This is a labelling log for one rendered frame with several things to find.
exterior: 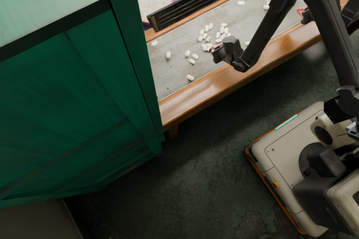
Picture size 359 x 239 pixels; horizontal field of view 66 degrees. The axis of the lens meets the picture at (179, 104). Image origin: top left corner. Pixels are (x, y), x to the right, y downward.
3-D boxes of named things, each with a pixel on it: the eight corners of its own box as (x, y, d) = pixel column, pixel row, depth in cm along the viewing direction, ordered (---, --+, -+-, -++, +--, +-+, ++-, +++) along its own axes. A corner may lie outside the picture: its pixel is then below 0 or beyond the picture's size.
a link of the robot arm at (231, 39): (243, 73, 113) (256, 62, 116) (238, 48, 106) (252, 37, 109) (221, 66, 121) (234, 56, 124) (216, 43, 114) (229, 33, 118)
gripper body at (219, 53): (210, 50, 125) (218, 56, 119) (228, 40, 127) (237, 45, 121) (213, 63, 129) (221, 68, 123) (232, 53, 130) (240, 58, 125)
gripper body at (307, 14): (301, 11, 126) (313, 14, 120) (318, 1, 128) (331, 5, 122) (301, 24, 130) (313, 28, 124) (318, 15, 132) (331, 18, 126)
